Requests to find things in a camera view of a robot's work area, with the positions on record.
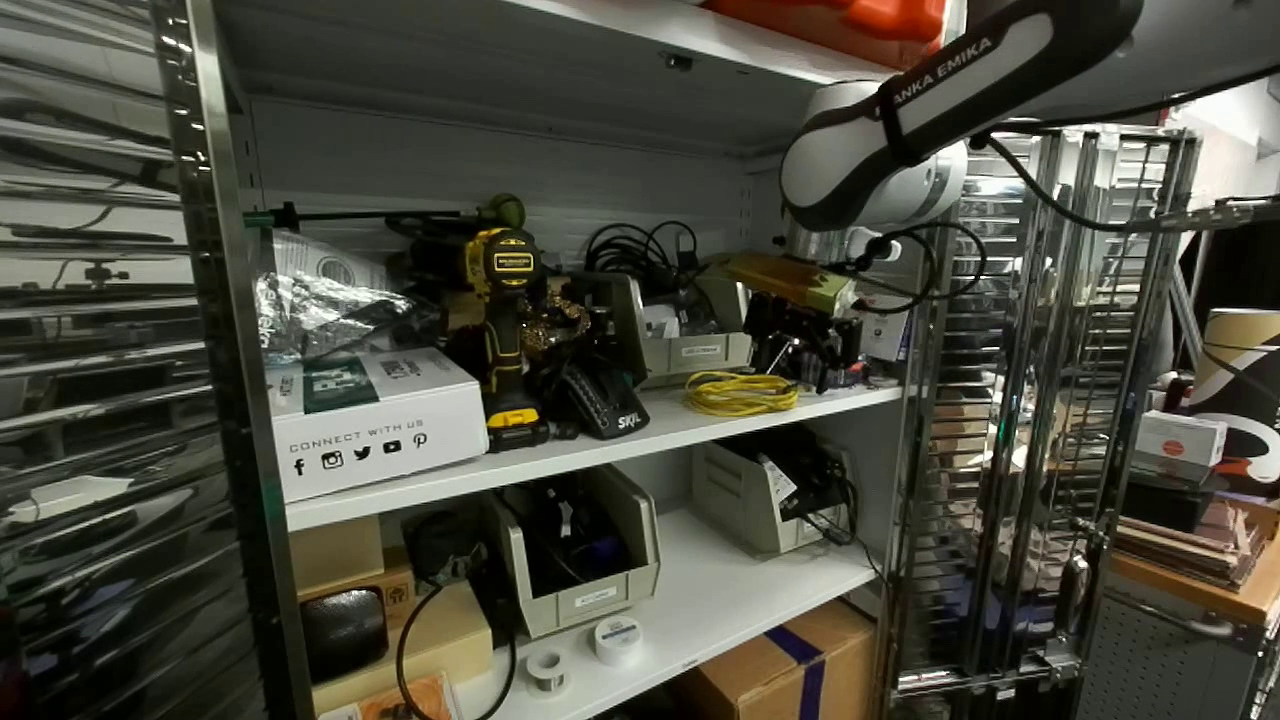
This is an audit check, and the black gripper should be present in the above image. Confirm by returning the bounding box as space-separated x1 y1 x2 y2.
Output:
744 284 867 394

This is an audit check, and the yellow cable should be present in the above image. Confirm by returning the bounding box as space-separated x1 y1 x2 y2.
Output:
681 364 807 421

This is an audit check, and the small white printed box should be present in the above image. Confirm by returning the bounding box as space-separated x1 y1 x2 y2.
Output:
854 308 912 369

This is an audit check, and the cardboard box with blue tape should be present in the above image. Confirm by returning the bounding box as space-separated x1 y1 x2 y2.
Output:
674 596 887 720

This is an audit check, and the white box with red logo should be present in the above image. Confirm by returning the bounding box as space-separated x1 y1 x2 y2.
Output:
1132 404 1233 472

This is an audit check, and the white box with social icons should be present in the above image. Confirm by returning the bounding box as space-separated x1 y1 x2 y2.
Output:
263 343 491 506

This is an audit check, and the brown cardboard box stack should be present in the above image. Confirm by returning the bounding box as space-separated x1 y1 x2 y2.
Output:
287 514 501 720

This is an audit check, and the grey storage bin with label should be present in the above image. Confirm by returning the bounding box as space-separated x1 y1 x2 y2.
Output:
622 269 760 391

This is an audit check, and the black battery charger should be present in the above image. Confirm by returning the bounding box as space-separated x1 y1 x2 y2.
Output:
547 357 654 444

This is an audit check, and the white shelf board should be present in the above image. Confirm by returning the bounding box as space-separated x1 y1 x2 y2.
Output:
453 504 885 720
278 381 909 534

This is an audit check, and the large grey open storage bin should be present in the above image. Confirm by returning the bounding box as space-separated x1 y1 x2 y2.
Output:
486 464 664 638

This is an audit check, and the white tape roll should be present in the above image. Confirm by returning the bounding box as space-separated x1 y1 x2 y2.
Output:
588 611 648 666
514 638 572 694

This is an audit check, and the orange plastic case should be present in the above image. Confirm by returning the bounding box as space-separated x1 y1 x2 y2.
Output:
701 0 951 70

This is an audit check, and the large beige tape roll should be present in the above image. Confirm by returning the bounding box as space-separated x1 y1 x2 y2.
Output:
1187 303 1280 410

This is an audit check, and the clear crumpled plastic bag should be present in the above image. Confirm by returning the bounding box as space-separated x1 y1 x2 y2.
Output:
253 264 421 364

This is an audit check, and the black rounded pouch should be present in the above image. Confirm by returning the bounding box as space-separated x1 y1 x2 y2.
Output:
297 581 392 688

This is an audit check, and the black coiled cable bundle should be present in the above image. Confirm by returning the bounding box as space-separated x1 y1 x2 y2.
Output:
581 215 709 301

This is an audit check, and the chrome wire rack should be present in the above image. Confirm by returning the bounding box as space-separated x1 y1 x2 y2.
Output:
881 125 1202 704

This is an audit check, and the yellow black cordless drill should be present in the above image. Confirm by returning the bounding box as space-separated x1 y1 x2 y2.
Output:
408 221 592 451

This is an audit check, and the thin black looped cable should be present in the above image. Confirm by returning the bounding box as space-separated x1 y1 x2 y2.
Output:
392 554 522 720

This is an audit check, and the metal shelf upright post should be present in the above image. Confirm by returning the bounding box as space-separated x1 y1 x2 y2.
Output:
147 0 318 720

